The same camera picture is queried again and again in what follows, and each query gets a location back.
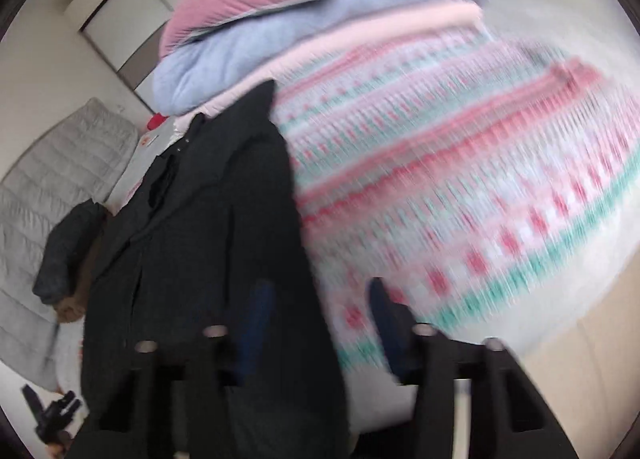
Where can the grey quilted duvet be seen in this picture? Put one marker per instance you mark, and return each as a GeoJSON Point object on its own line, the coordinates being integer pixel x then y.
{"type": "Point", "coordinates": [60, 164]}

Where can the brown garment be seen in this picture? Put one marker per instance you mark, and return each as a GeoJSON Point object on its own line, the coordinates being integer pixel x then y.
{"type": "Point", "coordinates": [74, 308]}

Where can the light blue quilt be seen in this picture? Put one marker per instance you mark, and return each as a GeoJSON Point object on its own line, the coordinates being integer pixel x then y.
{"type": "Point", "coordinates": [300, 39]}

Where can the pink green patterned blanket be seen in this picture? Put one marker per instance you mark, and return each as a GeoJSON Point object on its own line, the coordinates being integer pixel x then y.
{"type": "Point", "coordinates": [450, 164]}

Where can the black coat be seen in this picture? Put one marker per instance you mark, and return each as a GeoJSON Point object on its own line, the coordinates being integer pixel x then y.
{"type": "Point", "coordinates": [200, 214]}

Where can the white sliding wardrobe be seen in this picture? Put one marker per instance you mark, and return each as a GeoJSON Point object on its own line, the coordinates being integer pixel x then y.
{"type": "Point", "coordinates": [125, 4]}

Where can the red cap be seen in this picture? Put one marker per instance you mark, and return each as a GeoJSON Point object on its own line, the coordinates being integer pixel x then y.
{"type": "Point", "coordinates": [157, 121]}

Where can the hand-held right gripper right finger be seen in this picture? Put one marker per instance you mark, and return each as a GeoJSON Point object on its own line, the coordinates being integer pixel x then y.
{"type": "Point", "coordinates": [386, 329]}

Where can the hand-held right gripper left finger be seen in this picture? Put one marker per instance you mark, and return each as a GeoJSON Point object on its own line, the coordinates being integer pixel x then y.
{"type": "Point", "coordinates": [256, 324]}

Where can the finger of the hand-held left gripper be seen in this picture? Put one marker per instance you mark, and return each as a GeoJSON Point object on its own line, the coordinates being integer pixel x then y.
{"type": "Point", "coordinates": [65, 406]}

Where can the white plastic bag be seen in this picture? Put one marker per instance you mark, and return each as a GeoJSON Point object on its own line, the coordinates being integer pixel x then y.
{"type": "Point", "coordinates": [145, 161]}

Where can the dark navy folded garment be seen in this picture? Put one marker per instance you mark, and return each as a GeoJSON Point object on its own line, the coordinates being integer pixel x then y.
{"type": "Point", "coordinates": [65, 249]}

